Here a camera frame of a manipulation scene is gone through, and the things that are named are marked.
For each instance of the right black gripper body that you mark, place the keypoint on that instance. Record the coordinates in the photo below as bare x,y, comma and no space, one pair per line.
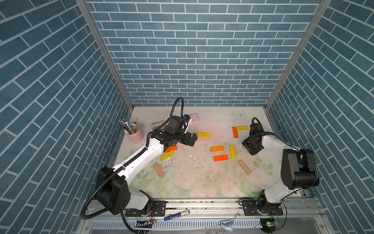
252,149

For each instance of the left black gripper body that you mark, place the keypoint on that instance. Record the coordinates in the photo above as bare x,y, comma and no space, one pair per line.
183,138

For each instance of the yellow block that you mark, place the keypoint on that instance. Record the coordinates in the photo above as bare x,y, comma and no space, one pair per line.
242,128
204,135
232,151
167,155

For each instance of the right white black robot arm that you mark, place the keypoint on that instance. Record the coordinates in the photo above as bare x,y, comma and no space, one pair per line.
298,166

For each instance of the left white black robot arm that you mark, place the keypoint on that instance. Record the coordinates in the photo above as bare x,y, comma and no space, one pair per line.
113,183

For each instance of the colourful marker box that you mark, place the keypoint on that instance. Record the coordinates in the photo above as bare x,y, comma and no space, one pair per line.
156,125

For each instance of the wooden block right low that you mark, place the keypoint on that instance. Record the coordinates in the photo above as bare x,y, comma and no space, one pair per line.
245,168

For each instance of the pink pen cup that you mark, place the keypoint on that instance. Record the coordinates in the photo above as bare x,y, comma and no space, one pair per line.
136,137

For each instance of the pink pencil case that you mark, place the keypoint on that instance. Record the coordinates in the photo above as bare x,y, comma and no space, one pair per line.
195,119

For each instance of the orange block centre low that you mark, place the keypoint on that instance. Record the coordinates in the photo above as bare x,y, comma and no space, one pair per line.
220,158

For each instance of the wooden block left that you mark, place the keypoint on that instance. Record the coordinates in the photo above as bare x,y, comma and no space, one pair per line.
159,170

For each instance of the pens in cup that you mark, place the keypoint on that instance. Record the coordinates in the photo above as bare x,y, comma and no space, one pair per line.
131,128

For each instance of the light orange block centre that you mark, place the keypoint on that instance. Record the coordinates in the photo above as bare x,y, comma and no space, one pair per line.
217,149

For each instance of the green lit circuit board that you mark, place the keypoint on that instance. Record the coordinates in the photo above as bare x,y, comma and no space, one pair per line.
268,225

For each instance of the clear plastic bag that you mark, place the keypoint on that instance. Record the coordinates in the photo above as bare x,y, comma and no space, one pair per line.
225,227

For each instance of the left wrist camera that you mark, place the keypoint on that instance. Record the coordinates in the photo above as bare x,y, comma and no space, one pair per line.
178,125

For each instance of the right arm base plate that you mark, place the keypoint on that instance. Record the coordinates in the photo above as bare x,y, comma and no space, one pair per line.
253,207

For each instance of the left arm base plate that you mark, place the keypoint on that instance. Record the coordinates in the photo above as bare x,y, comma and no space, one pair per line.
154,208

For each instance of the blue screwdriver on rail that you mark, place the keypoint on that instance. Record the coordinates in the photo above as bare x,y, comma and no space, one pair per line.
177,215

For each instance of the aluminium front rail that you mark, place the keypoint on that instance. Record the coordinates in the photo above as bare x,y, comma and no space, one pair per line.
299,214

